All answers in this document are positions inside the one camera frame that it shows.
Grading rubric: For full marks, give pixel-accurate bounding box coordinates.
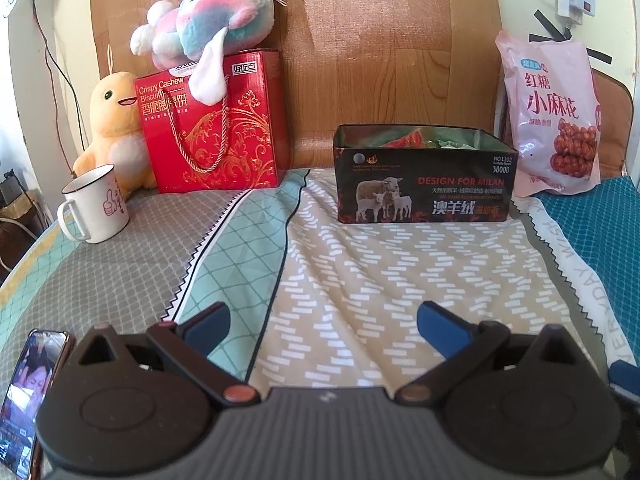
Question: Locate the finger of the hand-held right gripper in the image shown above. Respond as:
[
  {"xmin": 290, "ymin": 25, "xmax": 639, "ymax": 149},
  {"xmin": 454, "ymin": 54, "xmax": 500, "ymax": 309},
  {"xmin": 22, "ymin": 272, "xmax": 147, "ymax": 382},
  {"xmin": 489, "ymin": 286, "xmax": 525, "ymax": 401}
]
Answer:
[{"xmin": 609, "ymin": 360, "xmax": 640, "ymax": 413}]

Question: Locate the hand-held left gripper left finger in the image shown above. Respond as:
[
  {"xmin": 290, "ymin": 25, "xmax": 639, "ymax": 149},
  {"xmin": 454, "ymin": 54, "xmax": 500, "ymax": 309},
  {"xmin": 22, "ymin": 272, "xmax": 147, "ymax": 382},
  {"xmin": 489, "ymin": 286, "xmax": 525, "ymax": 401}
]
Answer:
[{"xmin": 75, "ymin": 301, "xmax": 263, "ymax": 407}]

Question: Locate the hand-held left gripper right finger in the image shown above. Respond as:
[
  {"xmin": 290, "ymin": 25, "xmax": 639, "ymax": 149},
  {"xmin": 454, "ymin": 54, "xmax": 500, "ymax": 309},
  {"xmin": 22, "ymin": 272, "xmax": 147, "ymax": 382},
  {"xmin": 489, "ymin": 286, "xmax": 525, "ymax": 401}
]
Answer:
[{"xmin": 394, "ymin": 301, "xmax": 591, "ymax": 406}]

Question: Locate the black printed box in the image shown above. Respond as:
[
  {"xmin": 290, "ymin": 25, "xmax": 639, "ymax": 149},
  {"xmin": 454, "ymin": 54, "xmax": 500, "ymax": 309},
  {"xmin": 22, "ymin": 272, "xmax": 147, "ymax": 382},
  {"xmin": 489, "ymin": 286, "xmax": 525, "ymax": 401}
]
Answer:
[{"xmin": 332, "ymin": 124, "xmax": 519, "ymax": 225}]

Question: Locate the light green snack packet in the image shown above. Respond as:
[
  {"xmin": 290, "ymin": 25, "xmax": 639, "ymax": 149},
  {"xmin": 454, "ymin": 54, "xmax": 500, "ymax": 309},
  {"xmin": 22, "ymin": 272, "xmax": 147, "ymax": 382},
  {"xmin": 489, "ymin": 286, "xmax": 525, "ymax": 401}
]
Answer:
[{"xmin": 427, "ymin": 135, "xmax": 476, "ymax": 151}]

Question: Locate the red snack packet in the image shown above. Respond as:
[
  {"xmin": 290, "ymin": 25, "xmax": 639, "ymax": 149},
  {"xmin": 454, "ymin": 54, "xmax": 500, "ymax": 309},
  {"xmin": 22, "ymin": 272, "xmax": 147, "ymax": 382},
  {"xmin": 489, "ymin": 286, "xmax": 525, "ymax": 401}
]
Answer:
[{"xmin": 392, "ymin": 131, "xmax": 427, "ymax": 149}]

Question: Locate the patterned bedsheet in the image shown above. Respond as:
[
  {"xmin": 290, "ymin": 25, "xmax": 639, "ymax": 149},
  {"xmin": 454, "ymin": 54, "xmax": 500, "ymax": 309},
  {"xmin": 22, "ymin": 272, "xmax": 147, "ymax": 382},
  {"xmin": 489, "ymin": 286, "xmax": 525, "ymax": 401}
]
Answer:
[{"xmin": 0, "ymin": 167, "xmax": 613, "ymax": 480}]

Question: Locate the white enamel mug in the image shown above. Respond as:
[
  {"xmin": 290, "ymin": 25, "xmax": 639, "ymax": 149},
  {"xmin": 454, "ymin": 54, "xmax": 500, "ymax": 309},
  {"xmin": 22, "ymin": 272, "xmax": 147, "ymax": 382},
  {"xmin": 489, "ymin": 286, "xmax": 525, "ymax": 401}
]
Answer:
[{"xmin": 56, "ymin": 164, "xmax": 131, "ymax": 245}]

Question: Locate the teal patterned mat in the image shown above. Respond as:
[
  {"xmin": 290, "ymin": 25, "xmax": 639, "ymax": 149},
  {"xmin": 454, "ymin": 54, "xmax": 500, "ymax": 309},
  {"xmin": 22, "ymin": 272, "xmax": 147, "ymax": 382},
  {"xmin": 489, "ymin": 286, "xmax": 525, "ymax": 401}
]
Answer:
[{"xmin": 537, "ymin": 174, "xmax": 640, "ymax": 321}]

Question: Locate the red gift box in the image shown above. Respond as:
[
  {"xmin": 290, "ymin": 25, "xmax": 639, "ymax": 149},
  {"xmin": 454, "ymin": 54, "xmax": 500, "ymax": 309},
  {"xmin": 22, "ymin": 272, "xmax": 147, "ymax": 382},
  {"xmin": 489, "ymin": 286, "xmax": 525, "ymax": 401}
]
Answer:
[{"xmin": 134, "ymin": 50, "xmax": 291, "ymax": 195}]

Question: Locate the smartphone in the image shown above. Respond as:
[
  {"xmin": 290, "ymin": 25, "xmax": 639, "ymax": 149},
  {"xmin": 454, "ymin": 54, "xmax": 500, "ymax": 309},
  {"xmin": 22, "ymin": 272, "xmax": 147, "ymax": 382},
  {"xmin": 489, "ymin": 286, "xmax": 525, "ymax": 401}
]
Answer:
[{"xmin": 0, "ymin": 329, "xmax": 70, "ymax": 480}]

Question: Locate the yellow duck plush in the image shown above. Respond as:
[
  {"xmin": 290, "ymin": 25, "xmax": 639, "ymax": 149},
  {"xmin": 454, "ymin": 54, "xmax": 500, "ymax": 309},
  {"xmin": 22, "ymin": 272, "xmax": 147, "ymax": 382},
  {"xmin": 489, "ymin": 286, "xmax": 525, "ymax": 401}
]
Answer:
[{"xmin": 72, "ymin": 45, "xmax": 158, "ymax": 192}]

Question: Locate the pink snack bag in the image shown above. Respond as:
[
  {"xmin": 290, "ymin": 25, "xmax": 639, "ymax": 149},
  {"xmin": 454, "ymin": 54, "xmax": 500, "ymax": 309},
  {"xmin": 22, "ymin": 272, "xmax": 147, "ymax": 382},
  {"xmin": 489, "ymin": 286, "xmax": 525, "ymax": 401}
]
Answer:
[{"xmin": 495, "ymin": 30, "xmax": 602, "ymax": 198}]

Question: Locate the wooden headboard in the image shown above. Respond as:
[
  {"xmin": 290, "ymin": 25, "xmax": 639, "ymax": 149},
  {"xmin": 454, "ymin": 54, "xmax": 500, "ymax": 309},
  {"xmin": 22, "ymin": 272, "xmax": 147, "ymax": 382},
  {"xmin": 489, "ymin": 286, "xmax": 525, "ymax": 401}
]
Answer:
[{"xmin": 89, "ymin": 0, "xmax": 506, "ymax": 171}]

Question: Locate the pastel plush toy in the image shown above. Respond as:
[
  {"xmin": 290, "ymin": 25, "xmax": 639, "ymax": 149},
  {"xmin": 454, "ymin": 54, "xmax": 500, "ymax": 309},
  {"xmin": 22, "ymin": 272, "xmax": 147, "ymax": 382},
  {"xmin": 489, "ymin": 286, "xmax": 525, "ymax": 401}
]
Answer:
[{"xmin": 130, "ymin": 0, "xmax": 281, "ymax": 106}]

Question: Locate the black wall cable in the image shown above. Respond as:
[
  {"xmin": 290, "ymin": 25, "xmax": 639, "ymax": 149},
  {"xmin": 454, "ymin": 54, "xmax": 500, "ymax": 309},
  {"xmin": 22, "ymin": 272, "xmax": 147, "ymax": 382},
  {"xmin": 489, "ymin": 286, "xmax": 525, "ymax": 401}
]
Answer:
[{"xmin": 29, "ymin": 0, "xmax": 87, "ymax": 161}]

